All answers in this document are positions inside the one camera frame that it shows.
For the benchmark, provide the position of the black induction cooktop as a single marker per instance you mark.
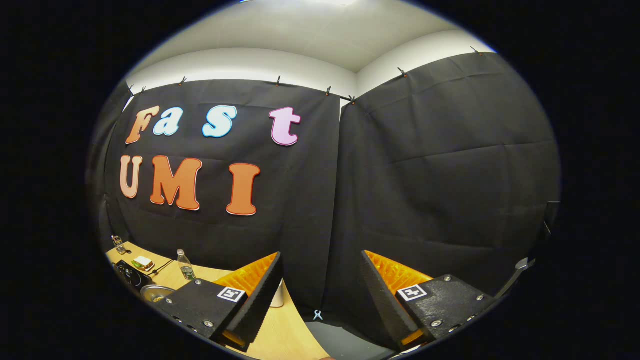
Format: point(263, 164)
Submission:
point(127, 275)

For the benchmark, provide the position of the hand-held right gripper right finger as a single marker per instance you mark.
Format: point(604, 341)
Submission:
point(387, 300)

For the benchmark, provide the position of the row of black clips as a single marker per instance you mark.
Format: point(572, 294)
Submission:
point(278, 81)

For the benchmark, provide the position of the clear plastic water bottle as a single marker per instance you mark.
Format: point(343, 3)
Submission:
point(186, 267)

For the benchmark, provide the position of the grey metal rod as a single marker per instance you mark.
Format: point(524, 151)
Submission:
point(517, 272)

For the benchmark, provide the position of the stainless steel pot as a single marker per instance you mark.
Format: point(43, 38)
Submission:
point(156, 292)

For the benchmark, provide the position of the white rounded container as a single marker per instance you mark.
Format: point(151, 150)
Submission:
point(278, 297)

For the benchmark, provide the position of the small pale clip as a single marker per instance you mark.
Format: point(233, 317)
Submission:
point(318, 315)

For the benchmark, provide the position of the black backdrop cloth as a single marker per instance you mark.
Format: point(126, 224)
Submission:
point(425, 175)

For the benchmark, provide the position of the sandwich with lettuce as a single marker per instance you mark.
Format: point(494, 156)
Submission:
point(143, 263)

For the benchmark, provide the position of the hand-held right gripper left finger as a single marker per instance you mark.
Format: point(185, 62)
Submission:
point(255, 300)

